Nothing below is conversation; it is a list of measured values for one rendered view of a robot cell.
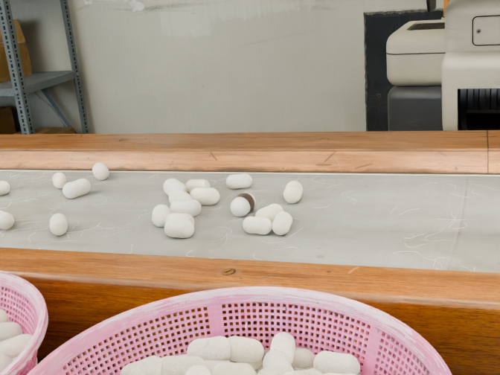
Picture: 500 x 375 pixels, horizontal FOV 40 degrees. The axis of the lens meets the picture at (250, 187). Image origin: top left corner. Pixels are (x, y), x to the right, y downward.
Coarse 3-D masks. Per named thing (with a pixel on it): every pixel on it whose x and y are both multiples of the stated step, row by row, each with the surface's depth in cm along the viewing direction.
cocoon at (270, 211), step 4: (272, 204) 72; (276, 204) 72; (264, 208) 71; (268, 208) 71; (272, 208) 71; (276, 208) 71; (280, 208) 72; (260, 212) 71; (264, 212) 71; (268, 212) 71; (272, 212) 71; (276, 212) 71; (256, 216) 71; (260, 216) 70; (264, 216) 70; (268, 216) 70; (272, 216) 71; (272, 220) 71
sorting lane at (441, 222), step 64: (128, 192) 86; (256, 192) 82; (320, 192) 80; (384, 192) 78; (448, 192) 76; (192, 256) 66; (256, 256) 65; (320, 256) 64; (384, 256) 62; (448, 256) 61
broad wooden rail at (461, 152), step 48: (0, 144) 106; (48, 144) 103; (96, 144) 101; (144, 144) 98; (192, 144) 96; (240, 144) 94; (288, 144) 91; (336, 144) 89; (384, 144) 87; (432, 144) 86; (480, 144) 84
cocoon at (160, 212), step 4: (156, 208) 74; (160, 208) 74; (164, 208) 74; (168, 208) 75; (156, 212) 73; (160, 212) 73; (164, 212) 73; (168, 212) 74; (152, 216) 74; (156, 216) 73; (160, 216) 73; (164, 216) 73; (156, 220) 73; (160, 220) 73; (164, 220) 73; (156, 224) 73; (160, 224) 73; (164, 224) 73
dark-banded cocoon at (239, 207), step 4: (244, 192) 76; (252, 196) 76; (236, 200) 74; (240, 200) 74; (244, 200) 74; (232, 204) 74; (236, 204) 74; (240, 204) 74; (244, 204) 74; (248, 204) 74; (232, 208) 74; (236, 208) 74; (240, 208) 74; (244, 208) 74; (248, 208) 74; (232, 212) 74; (236, 212) 74; (240, 212) 74; (244, 212) 74; (248, 212) 74; (240, 216) 74
